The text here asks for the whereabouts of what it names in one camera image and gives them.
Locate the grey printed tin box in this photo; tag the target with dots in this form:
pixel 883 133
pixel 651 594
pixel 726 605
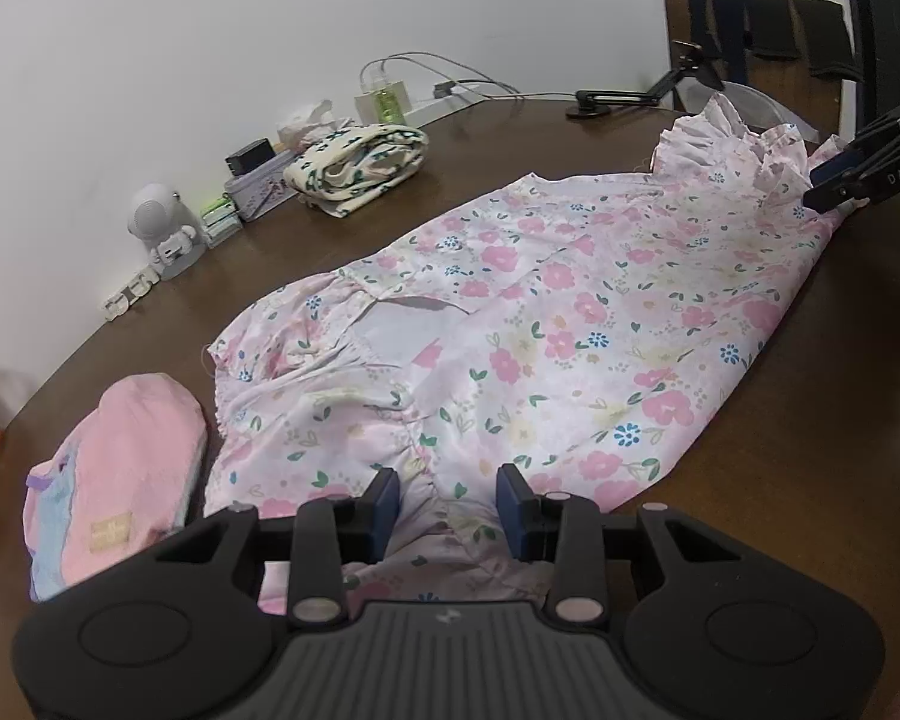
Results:
pixel 259 191

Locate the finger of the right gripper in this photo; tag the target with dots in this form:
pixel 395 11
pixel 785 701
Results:
pixel 881 133
pixel 853 176

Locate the white tissue bundle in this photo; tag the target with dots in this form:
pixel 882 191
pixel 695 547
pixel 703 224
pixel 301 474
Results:
pixel 306 126

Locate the white robot toy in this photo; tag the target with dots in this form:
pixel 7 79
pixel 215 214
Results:
pixel 166 228

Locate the black small box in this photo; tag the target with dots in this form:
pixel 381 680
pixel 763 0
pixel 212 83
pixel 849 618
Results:
pixel 249 157

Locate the folded cream floral garment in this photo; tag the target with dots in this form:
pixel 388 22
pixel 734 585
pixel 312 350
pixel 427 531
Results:
pixel 354 166

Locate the wooden chair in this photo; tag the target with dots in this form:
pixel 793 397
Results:
pixel 798 51

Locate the pink floral dress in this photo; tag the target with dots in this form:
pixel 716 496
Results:
pixel 584 330

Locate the folded pink baby garment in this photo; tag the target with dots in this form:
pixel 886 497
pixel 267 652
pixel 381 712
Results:
pixel 119 482

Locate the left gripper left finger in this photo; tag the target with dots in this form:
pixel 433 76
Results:
pixel 333 532

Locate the white plastic bag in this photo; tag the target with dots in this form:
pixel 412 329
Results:
pixel 758 110

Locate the green card stack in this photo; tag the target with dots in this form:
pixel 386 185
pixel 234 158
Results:
pixel 219 221

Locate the green spray bottle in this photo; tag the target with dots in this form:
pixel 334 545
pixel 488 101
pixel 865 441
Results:
pixel 382 101

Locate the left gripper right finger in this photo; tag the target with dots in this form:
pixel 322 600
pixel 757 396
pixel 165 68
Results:
pixel 564 531

